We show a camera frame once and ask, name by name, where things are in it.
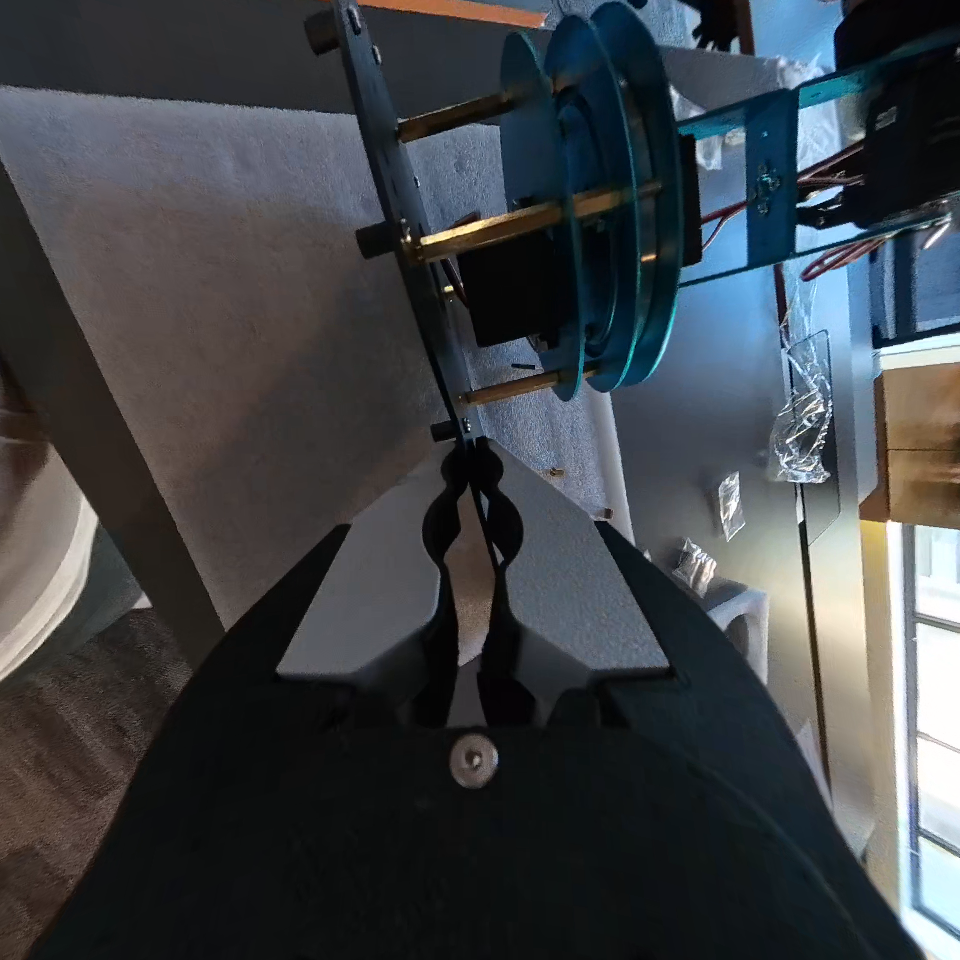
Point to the small clear plastic bag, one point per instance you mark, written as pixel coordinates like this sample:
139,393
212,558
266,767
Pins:
731,506

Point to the white foam sheet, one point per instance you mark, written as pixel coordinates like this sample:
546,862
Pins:
225,300

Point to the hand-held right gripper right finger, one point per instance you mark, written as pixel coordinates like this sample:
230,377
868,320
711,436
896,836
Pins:
585,600

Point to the blue toy robot arm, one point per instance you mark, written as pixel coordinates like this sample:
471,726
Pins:
645,225

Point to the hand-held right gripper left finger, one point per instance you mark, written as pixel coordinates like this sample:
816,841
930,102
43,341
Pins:
360,600

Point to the wooden shelf unit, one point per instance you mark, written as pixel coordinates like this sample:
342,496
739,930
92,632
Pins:
915,442

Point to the flat clear parts bag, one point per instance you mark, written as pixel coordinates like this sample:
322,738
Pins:
694,566

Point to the crumpled clear plastic bag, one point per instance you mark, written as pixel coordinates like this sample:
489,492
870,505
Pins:
806,412

